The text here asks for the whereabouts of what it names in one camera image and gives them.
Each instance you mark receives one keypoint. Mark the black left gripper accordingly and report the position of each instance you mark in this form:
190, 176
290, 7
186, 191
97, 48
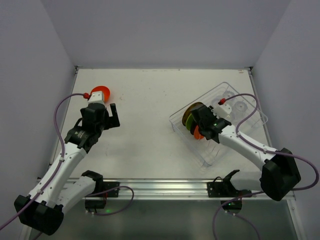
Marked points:
110, 120

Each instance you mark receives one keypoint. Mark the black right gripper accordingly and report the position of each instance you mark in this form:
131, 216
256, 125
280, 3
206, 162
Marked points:
200, 117

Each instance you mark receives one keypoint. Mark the orange plastic plate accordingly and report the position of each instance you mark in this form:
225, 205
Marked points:
197, 134

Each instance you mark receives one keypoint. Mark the orange plastic bowl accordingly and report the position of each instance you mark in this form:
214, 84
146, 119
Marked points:
105, 90

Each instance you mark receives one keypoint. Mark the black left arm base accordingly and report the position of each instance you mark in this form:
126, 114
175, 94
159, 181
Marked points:
100, 186

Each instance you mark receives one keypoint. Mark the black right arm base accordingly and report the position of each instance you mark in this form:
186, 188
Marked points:
222, 188

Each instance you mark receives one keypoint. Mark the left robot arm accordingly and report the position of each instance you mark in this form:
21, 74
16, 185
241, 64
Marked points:
45, 206

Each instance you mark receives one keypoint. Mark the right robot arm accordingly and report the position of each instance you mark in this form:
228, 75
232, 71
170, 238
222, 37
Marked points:
278, 172

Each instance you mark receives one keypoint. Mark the black plastic plate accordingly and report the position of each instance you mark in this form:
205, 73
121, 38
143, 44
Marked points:
192, 129

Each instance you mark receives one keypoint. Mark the green plastic plate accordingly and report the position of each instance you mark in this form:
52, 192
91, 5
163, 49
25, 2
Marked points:
189, 122

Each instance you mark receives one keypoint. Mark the clear plastic cup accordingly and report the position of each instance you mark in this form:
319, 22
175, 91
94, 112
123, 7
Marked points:
215, 101
227, 94
239, 109

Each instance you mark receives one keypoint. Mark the dark olive plastic plate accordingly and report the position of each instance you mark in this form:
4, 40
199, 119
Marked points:
188, 112

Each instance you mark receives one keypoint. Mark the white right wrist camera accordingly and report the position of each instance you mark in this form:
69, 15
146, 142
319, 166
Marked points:
222, 111

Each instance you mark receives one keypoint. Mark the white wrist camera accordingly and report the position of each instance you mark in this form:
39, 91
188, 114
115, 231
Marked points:
222, 111
97, 97

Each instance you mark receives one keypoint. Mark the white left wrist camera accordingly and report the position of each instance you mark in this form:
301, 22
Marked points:
97, 97

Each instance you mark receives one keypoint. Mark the white wire dish rack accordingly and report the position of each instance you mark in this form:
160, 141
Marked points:
209, 152

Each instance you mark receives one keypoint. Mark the aluminium mounting rail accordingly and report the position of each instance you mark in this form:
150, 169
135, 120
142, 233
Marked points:
124, 189

